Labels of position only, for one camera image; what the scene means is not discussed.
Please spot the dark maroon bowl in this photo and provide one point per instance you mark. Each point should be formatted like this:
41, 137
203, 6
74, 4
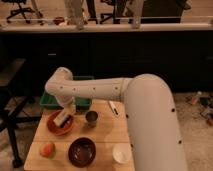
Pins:
82, 152

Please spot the small white bowl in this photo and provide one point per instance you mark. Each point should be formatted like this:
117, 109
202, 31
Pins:
121, 153

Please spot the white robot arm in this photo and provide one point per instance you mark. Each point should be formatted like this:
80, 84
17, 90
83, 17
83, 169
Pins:
152, 119

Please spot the red orange bowl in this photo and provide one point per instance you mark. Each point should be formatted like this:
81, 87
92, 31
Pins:
57, 130

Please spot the green plastic tray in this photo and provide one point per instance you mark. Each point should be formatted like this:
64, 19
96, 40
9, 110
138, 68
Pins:
48, 101

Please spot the black office chair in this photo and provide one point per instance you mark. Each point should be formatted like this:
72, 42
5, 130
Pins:
23, 11

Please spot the small metal cup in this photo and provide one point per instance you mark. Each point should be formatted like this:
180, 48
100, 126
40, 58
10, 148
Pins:
91, 118

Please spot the orange peach fruit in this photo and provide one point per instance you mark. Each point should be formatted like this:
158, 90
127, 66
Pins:
47, 150

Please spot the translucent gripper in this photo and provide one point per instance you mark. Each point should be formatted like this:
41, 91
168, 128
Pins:
70, 109

